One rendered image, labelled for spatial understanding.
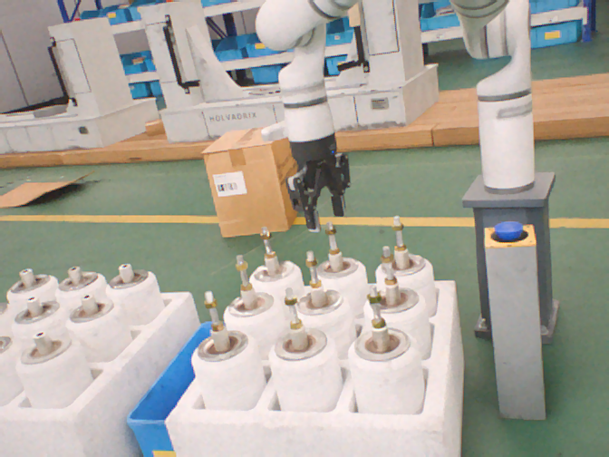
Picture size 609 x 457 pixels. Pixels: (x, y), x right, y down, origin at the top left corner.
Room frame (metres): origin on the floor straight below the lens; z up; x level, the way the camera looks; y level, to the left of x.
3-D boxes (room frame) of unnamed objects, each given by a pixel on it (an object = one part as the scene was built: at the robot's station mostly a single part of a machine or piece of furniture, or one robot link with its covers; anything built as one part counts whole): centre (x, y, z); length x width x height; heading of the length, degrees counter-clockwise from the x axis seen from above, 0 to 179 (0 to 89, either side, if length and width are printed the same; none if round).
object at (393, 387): (0.67, -0.06, 0.16); 0.10 x 0.10 x 0.18
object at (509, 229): (0.80, -0.28, 0.32); 0.04 x 0.04 x 0.02
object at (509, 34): (1.05, -0.37, 0.54); 0.09 x 0.09 x 0.17; 67
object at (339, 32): (5.93, -0.67, 0.36); 0.50 x 0.38 x 0.21; 148
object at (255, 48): (6.34, 0.09, 0.36); 0.50 x 0.38 x 0.21; 150
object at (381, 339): (0.67, -0.06, 0.26); 0.02 x 0.02 x 0.03
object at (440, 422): (0.82, 0.02, 0.09); 0.39 x 0.39 x 0.18; 71
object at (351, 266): (0.93, -0.02, 0.25); 0.08 x 0.08 x 0.01
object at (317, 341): (0.71, 0.05, 0.25); 0.08 x 0.08 x 0.01
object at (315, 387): (0.71, 0.05, 0.16); 0.10 x 0.10 x 0.18
